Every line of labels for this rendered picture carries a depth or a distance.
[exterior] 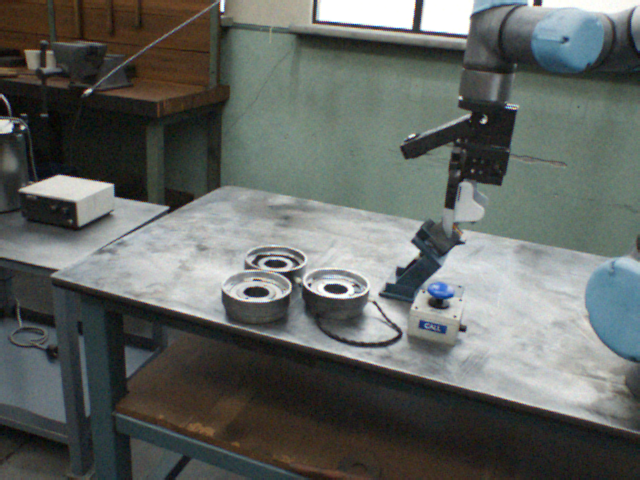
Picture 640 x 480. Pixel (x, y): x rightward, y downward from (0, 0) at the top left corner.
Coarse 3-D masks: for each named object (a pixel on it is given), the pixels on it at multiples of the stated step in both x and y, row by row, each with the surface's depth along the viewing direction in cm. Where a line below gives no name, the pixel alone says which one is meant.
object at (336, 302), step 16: (320, 272) 97; (336, 272) 97; (352, 272) 97; (304, 288) 91; (320, 288) 93; (336, 288) 95; (352, 288) 94; (368, 288) 91; (320, 304) 89; (336, 304) 88; (352, 304) 89
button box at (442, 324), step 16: (416, 304) 87; (432, 304) 86; (448, 304) 87; (464, 304) 89; (416, 320) 86; (432, 320) 85; (448, 320) 84; (416, 336) 87; (432, 336) 86; (448, 336) 85
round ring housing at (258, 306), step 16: (240, 272) 93; (256, 272) 94; (272, 272) 94; (224, 288) 88; (240, 288) 91; (256, 288) 92; (272, 288) 91; (288, 288) 91; (224, 304) 88; (240, 304) 85; (256, 304) 85; (272, 304) 86; (288, 304) 89; (240, 320) 87; (256, 320) 87; (272, 320) 88
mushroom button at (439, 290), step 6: (438, 282) 88; (432, 288) 86; (438, 288) 86; (444, 288) 86; (450, 288) 86; (432, 294) 85; (438, 294) 85; (444, 294) 85; (450, 294) 85; (438, 300) 87
